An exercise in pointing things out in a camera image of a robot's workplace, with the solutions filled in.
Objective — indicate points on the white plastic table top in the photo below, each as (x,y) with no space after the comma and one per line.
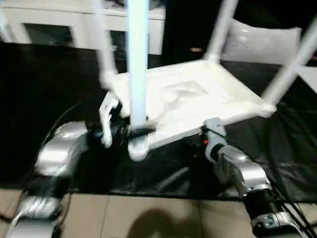
(198,99)

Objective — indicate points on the white plastic table leg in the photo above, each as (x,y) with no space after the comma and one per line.
(220,29)
(289,62)
(137,62)
(106,49)

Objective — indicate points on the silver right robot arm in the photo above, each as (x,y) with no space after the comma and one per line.
(247,171)

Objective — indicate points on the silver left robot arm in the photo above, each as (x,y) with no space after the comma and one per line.
(57,148)

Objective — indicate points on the black mat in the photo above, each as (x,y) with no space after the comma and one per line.
(49,86)

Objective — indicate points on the small brass object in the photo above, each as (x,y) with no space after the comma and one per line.
(196,49)

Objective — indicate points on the black cabinet blue edge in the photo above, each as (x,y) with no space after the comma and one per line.
(183,24)

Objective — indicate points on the grey pillow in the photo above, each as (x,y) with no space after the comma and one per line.
(262,42)

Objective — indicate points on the white flat board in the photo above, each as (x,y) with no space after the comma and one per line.
(307,77)

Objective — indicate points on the white cabinet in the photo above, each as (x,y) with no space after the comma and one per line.
(62,19)

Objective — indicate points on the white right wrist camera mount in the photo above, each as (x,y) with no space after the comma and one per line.
(215,126)

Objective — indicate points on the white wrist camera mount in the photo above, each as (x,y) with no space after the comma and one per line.
(215,126)
(106,119)

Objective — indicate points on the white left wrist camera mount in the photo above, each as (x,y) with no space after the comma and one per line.
(106,119)

